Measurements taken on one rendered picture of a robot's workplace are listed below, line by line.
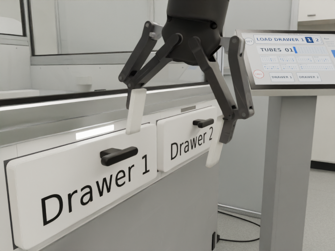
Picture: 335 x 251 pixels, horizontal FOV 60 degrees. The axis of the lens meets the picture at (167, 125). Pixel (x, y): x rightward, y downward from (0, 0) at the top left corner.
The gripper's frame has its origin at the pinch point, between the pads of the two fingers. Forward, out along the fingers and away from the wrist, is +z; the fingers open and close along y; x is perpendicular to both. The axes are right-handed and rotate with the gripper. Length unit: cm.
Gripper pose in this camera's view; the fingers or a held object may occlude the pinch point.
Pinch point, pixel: (170, 140)
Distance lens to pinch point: 41.9
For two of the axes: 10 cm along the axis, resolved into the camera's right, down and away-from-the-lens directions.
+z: -1.8, 9.4, 2.9
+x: -5.2, 1.6, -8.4
